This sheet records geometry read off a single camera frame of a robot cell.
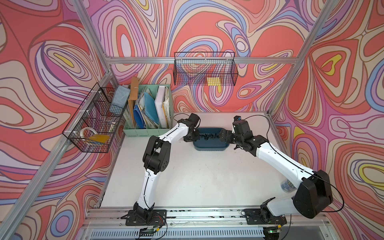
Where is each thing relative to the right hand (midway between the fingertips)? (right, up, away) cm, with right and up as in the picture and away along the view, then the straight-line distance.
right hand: (227, 138), depth 85 cm
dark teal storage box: (-8, -6, +17) cm, 19 cm away
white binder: (-39, +21, +6) cm, 45 cm away
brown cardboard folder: (-54, +24, -1) cm, 59 cm away
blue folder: (-47, +17, +10) cm, 51 cm away
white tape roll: (-70, +4, -18) cm, 73 cm away
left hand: (-17, -2, +15) cm, 22 cm away
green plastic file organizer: (-49, +5, +20) cm, 53 cm away
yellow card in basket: (-63, +1, -17) cm, 65 cm away
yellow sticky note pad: (-7, +35, +6) cm, 36 cm away
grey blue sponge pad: (-60, +21, -4) cm, 64 cm away
